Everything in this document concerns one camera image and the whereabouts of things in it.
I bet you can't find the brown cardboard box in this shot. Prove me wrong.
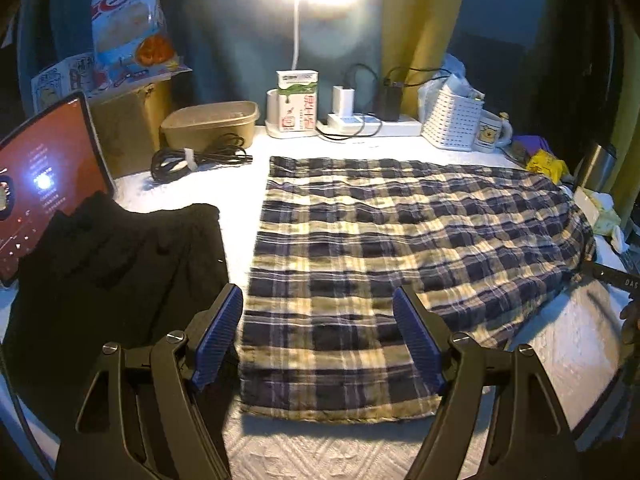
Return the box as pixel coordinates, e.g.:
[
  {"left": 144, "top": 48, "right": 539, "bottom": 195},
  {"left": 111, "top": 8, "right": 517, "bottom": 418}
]
[{"left": 90, "top": 77, "right": 173, "bottom": 178}]

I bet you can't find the white textured table cover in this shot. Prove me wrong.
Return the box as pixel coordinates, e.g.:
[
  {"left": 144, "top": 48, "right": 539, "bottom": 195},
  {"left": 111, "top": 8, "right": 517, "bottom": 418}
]
[{"left": 0, "top": 125, "right": 631, "bottom": 480}]

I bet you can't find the white green milk carton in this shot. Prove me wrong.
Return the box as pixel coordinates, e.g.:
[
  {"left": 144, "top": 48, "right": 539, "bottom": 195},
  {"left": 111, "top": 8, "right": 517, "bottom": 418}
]
[{"left": 275, "top": 69, "right": 319, "bottom": 133}]

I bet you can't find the white cartoon mug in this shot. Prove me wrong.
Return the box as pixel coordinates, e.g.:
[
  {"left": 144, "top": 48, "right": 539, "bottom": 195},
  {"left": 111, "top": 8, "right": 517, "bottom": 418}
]
[{"left": 475, "top": 111, "right": 513, "bottom": 153}]

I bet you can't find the large snack bag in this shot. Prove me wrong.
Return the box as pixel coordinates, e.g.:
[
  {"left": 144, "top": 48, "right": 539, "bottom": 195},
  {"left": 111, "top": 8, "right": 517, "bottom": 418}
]
[{"left": 90, "top": 0, "right": 193, "bottom": 96}]

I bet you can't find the black cloth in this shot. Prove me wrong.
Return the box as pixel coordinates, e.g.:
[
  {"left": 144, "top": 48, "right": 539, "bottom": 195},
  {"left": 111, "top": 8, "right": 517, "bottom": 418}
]
[{"left": 2, "top": 191, "right": 231, "bottom": 480}]

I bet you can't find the tablet with red screen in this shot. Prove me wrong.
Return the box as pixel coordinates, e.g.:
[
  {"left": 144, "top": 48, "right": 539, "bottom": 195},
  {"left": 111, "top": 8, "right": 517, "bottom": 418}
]
[{"left": 0, "top": 91, "right": 117, "bottom": 288}]

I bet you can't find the white power strip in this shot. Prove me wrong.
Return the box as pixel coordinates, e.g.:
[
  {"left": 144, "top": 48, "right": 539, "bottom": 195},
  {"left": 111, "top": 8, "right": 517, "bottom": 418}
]
[{"left": 320, "top": 112, "right": 422, "bottom": 137}]

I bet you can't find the coiled black cable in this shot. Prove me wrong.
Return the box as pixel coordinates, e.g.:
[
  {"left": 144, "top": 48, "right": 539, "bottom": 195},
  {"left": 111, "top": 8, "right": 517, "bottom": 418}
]
[{"left": 151, "top": 133, "right": 255, "bottom": 183}]

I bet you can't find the white perforated basket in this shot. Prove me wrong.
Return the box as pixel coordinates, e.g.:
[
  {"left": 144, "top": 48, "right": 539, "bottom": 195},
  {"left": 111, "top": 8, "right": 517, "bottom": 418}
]
[{"left": 421, "top": 77, "right": 485, "bottom": 151}]

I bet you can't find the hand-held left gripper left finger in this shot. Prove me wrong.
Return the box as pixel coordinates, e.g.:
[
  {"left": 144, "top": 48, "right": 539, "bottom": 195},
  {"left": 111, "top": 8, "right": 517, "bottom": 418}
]
[{"left": 55, "top": 282, "right": 245, "bottom": 480}]

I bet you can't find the yellow tissue pack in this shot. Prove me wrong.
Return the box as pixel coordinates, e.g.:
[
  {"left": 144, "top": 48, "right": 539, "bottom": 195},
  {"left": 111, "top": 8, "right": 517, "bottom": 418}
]
[{"left": 574, "top": 187, "right": 623, "bottom": 233}]

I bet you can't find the white charger plug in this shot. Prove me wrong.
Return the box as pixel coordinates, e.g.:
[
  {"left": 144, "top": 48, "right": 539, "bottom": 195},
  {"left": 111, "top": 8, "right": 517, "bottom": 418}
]
[{"left": 332, "top": 86, "right": 356, "bottom": 117}]

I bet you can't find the tan plastic container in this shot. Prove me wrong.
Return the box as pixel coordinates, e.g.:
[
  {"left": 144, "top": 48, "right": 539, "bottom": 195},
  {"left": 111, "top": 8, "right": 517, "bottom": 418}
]
[{"left": 160, "top": 101, "right": 261, "bottom": 151}]

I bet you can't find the steel thermos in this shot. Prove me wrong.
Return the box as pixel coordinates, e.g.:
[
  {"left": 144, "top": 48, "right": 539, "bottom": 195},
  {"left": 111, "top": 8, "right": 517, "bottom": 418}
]
[{"left": 572, "top": 141, "right": 618, "bottom": 196}]

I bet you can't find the crumpled plastic bag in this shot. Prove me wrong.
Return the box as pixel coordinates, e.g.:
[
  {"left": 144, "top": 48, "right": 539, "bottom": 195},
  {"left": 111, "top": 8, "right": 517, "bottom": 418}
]
[{"left": 417, "top": 52, "right": 483, "bottom": 111}]

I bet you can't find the plaid checked shirt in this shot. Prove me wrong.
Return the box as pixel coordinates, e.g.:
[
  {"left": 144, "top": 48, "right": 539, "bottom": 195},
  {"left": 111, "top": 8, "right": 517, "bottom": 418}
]
[{"left": 236, "top": 156, "right": 597, "bottom": 425}]

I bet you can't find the blue curtain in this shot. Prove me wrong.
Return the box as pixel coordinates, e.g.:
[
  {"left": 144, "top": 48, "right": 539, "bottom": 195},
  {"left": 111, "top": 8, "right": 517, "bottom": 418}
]
[{"left": 50, "top": 0, "right": 386, "bottom": 121}]

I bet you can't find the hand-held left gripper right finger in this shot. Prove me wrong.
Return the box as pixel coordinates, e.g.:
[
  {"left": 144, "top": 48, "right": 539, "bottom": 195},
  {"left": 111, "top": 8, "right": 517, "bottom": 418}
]
[{"left": 392, "top": 285, "right": 581, "bottom": 480}]

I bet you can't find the person's right hand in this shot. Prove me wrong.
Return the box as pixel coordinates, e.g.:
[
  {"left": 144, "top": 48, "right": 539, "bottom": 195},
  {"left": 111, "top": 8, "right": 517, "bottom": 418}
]
[{"left": 619, "top": 299, "right": 640, "bottom": 347}]

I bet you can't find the black charger plug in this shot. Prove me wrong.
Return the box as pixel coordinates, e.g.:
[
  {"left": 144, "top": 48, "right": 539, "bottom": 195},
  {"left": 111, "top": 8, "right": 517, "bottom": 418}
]
[{"left": 380, "top": 80, "right": 405, "bottom": 122}]

